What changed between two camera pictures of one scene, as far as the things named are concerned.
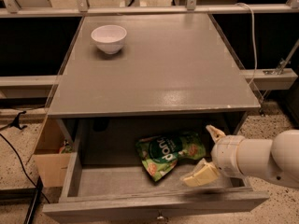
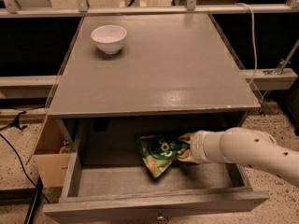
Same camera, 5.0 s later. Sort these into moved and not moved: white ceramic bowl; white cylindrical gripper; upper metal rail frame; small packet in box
Moved: white cylindrical gripper
Not moved: upper metal rail frame; small packet in box; white ceramic bowl
